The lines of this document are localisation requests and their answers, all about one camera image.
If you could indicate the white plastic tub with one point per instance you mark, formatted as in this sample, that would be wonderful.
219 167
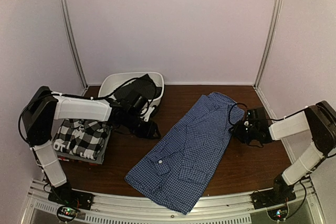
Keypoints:
112 82

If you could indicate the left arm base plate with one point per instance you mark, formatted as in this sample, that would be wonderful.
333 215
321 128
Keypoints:
75 199

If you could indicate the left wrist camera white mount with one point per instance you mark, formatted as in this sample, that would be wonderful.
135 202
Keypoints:
152 111

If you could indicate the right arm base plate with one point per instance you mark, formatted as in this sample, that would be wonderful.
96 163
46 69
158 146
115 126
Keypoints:
268 198

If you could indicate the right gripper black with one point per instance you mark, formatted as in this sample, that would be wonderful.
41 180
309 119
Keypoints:
236 132

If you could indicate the blue checked long sleeve shirt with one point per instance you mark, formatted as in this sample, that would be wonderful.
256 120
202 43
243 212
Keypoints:
176 171

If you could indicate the right aluminium frame post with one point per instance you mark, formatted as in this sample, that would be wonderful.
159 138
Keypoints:
269 40

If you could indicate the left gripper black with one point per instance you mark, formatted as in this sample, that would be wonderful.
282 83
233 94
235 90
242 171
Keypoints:
148 132

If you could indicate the left aluminium frame post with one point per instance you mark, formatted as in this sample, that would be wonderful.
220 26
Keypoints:
72 43

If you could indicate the aluminium frame post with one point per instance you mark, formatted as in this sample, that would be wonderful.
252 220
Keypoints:
72 43
269 40

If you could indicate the black patterned shirt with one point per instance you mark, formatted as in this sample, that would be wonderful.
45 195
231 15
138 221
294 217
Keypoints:
143 85

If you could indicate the black white plaid folded shirt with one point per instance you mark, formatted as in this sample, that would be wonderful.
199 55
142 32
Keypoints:
84 138

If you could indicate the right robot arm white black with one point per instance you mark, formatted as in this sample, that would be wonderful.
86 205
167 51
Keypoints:
316 121

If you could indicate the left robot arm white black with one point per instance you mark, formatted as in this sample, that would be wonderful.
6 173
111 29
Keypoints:
45 107

